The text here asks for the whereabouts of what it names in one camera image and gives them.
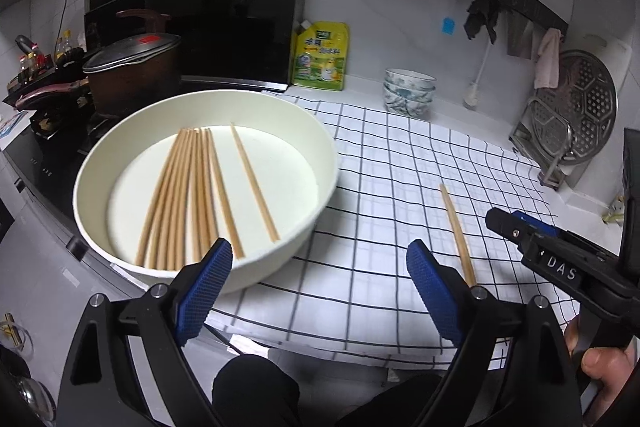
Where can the yellow condiment bottle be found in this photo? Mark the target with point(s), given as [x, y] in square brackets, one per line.
[61, 49]

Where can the black glass cooktop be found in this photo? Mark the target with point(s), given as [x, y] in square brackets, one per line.
[40, 172]

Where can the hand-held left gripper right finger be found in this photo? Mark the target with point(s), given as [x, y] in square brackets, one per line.
[435, 292]

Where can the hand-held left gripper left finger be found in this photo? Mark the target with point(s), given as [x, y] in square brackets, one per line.
[205, 287]

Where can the round perforated steel steamer plate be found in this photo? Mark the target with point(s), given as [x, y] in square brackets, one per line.
[590, 107]

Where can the white black checked cloth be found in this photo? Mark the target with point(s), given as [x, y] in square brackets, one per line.
[390, 167]

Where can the wooden chopstick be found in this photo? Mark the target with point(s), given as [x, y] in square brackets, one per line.
[457, 237]

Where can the metal rack stand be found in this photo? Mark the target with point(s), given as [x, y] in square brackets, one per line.
[547, 152]

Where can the dark red pan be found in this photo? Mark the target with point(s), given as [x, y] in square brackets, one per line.
[45, 94]

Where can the brown cooking pot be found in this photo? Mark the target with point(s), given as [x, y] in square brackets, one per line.
[135, 89]

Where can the blue wall tag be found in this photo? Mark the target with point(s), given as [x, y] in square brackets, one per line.
[448, 26]

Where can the yellow green detergent pouch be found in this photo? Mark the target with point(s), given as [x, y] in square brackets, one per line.
[320, 57]

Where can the dark brown cookware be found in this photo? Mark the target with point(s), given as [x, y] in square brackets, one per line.
[142, 22]

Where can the pink hanging cloth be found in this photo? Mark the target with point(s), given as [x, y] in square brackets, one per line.
[547, 59]

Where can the black hanging cloth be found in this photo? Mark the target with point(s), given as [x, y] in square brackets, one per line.
[482, 19]

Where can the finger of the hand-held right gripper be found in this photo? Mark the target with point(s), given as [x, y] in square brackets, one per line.
[512, 232]
[537, 223]

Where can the large white bowl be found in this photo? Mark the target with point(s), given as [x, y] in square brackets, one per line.
[290, 142]

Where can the person's right hand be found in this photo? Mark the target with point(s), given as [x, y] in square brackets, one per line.
[605, 362]

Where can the blue patterned ceramic bowl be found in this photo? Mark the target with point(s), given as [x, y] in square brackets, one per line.
[409, 96]
[410, 79]
[407, 109]

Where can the bundle of wooden chopsticks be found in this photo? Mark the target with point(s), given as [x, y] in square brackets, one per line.
[185, 187]

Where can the steel cleaver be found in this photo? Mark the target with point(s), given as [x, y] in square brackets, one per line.
[520, 37]

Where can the grey pot lid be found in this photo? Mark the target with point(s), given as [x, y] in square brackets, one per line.
[132, 52]

